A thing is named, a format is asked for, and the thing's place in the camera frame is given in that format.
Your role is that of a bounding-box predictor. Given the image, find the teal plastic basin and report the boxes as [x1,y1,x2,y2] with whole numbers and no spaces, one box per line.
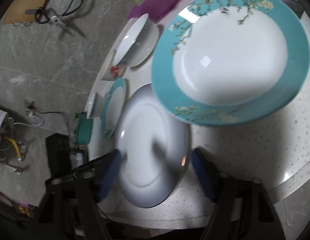
[75,112,93,145]

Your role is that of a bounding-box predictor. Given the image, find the purple plastic basin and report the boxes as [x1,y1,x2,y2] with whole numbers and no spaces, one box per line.
[127,0,179,23]

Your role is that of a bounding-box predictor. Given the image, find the red floral bowl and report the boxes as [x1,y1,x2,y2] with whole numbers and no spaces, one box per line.
[100,64,127,81]

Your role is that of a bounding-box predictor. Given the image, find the large white plate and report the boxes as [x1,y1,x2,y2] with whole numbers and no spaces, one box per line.
[114,85,188,208]

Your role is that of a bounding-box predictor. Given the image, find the large white bowl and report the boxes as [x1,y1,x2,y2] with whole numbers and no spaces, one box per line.
[112,13,160,67]

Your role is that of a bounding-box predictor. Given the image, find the small white bowl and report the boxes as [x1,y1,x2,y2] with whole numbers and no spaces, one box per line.
[86,92,104,119]

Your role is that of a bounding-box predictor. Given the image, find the black handled scissors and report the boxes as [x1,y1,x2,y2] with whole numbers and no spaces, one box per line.
[25,0,85,37]

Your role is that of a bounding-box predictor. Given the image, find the large teal floral plate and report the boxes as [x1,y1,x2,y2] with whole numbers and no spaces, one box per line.
[151,0,310,126]

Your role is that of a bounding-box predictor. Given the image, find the small teal floral plate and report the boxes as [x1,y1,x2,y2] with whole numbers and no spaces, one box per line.
[101,77,127,139]

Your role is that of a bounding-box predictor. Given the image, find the black power cable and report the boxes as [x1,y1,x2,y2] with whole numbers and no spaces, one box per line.
[32,107,75,137]

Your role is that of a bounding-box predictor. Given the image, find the wooden cutting board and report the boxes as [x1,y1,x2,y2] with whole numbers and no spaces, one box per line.
[4,0,46,24]

